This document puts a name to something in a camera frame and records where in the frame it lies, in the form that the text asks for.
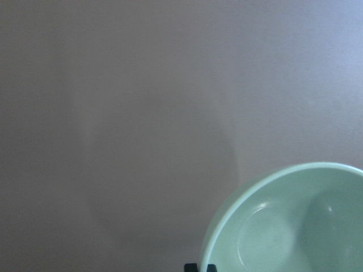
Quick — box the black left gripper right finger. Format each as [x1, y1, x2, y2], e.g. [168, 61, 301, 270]
[206, 264, 217, 272]

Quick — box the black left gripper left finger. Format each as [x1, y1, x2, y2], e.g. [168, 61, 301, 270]
[184, 263, 198, 272]

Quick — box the light green ceramic bowl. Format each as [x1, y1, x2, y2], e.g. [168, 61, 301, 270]
[199, 162, 362, 271]

